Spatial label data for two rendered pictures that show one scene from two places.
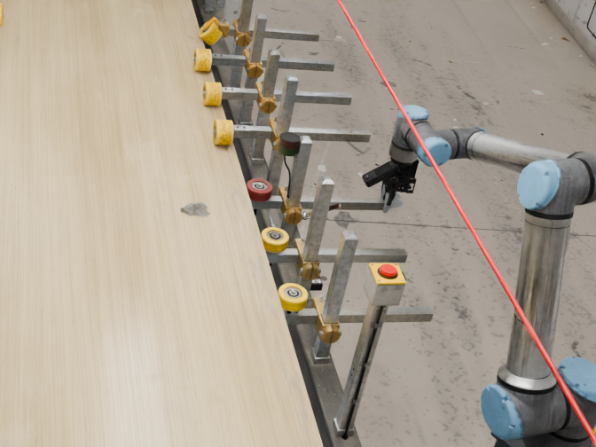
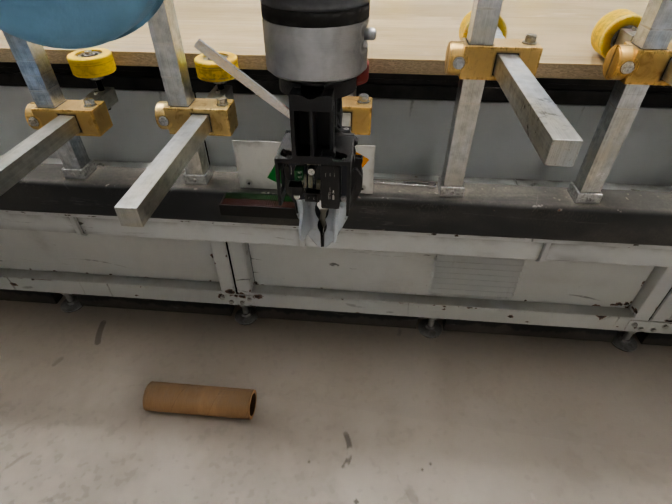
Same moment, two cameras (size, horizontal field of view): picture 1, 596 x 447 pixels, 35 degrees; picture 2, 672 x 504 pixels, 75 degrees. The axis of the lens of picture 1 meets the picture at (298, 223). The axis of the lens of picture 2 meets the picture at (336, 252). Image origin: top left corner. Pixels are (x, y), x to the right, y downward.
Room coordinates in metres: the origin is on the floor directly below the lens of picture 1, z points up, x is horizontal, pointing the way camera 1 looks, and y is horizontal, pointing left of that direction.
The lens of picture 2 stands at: (2.78, -0.64, 1.16)
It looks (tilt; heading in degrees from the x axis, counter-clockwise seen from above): 40 degrees down; 114
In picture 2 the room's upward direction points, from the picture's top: straight up
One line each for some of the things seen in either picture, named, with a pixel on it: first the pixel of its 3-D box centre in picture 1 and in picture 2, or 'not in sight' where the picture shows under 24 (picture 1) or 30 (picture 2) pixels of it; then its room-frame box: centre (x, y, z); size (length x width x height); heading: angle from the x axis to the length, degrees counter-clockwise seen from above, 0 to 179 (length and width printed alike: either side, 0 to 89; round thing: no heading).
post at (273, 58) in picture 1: (263, 113); (627, 93); (2.92, 0.19, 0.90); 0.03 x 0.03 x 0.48; 19
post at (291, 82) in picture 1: (279, 141); (475, 64); (2.68, 0.11, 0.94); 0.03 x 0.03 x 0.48; 19
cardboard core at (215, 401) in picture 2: not in sight; (200, 400); (2.16, -0.19, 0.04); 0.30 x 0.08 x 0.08; 19
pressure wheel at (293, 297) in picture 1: (290, 307); (98, 81); (1.98, -0.03, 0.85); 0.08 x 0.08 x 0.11
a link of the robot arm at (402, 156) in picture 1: (403, 150); (320, 46); (2.60, -0.27, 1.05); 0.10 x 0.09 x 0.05; 19
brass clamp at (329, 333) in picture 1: (325, 320); (68, 117); (2.00, -0.13, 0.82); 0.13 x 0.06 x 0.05; 19
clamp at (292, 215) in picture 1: (288, 205); (333, 114); (2.47, 0.04, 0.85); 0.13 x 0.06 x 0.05; 19
